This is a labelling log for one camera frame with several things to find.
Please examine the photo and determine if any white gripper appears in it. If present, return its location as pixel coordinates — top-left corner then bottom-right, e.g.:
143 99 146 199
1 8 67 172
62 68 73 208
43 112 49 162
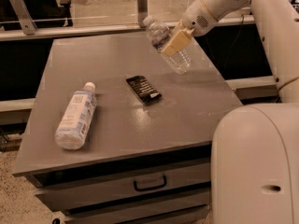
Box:
162 0 218 57

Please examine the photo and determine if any black cable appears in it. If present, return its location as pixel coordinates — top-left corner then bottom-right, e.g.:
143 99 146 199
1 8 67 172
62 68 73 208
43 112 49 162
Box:
221 14 246 77

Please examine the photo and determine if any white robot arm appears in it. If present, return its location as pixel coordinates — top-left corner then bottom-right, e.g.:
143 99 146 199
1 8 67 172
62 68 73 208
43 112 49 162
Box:
164 0 299 224

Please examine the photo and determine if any black office chair left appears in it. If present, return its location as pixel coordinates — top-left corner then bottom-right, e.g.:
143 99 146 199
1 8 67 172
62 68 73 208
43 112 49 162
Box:
0 0 73 31

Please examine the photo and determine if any clear plastic water bottle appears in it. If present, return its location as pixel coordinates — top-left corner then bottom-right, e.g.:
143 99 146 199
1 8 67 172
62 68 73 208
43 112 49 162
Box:
143 15 192 74

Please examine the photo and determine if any black drawer handle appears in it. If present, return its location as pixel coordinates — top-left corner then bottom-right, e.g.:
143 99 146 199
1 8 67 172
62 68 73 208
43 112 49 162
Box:
133 175 167 192

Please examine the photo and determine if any grey drawer cabinet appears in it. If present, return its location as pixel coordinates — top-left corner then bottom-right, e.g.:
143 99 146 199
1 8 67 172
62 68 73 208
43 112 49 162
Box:
13 32 240 224

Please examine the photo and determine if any black snack packet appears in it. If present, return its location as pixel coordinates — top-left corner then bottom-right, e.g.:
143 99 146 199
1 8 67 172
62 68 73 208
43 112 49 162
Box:
126 76 162 105

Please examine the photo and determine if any left metal bracket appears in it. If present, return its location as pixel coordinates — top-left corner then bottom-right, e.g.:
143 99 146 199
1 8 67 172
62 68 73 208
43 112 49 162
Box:
9 0 37 35

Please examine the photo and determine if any white labelled bottle lying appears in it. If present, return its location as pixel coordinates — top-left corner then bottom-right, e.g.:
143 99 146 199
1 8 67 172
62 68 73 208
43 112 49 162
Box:
54 82 97 150

